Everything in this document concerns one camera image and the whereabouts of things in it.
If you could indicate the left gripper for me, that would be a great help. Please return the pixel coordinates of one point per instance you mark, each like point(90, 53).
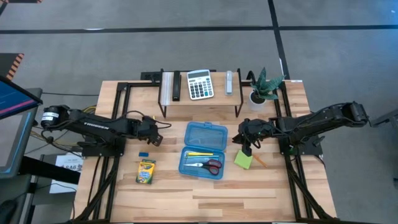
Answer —
point(149, 129)

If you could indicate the snake plant in white pot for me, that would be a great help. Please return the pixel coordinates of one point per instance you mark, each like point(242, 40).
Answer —
point(262, 87)

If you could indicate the grey stapler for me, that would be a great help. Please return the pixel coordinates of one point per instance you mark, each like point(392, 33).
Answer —
point(229, 84)

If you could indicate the black stapler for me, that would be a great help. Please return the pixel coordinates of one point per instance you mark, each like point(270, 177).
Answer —
point(176, 87)

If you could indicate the white desk calculator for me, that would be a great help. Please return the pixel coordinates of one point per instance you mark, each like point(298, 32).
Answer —
point(200, 87)

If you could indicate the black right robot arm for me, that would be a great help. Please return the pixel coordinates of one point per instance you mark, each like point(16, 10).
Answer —
point(311, 123)

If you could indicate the clear plastic ruler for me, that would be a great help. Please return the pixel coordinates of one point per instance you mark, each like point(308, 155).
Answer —
point(167, 88)

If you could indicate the white paper sheet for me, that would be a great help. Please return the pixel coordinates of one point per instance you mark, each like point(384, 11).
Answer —
point(70, 160)

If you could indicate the yellow crayon box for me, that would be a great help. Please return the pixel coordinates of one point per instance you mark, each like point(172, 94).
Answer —
point(145, 172)

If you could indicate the black power strip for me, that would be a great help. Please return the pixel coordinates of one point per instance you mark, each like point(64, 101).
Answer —
point(149, 76)

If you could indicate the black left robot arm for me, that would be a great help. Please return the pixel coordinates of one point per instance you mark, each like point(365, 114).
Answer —
point(93, 124)

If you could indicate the black orange striped mat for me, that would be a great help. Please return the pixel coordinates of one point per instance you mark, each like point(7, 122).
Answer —
point(7, 63)

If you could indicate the red and black scissors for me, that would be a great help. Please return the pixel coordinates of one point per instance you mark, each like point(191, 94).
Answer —
point(205, 165)

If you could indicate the small blue eraser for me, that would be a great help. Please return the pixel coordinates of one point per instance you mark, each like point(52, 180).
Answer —
point(143, 154)

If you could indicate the blue translucent pencil case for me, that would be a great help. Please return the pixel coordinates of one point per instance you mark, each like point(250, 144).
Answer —
point(205, 137)

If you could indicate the grey metal stand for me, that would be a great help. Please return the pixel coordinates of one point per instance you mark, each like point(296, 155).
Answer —
point(387, 118)

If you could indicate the wooden shelf riser black legs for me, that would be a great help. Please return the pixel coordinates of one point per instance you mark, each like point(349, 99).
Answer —
point(220, 98)

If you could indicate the green sticky note pad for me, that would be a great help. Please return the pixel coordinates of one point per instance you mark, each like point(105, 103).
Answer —
point(242, 161)

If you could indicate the black support beam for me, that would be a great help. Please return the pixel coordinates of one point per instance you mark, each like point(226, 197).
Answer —
point(49, 170)

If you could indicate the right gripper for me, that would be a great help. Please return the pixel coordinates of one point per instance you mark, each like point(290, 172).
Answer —
point(256, 130)

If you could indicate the yellow pencil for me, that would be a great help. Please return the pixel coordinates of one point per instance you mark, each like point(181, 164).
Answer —
point(199, 153)

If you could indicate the orange pencil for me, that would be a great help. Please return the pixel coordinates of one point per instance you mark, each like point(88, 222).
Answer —
point(260, 161)

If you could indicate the black aluminium table frame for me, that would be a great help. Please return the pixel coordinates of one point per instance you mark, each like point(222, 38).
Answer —
point(122, 86)

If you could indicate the monitor with blue screen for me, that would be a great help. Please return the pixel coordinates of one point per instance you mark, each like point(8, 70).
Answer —
point(12, 99)

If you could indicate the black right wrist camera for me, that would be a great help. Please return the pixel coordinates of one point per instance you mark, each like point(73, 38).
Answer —
point(244, 123)

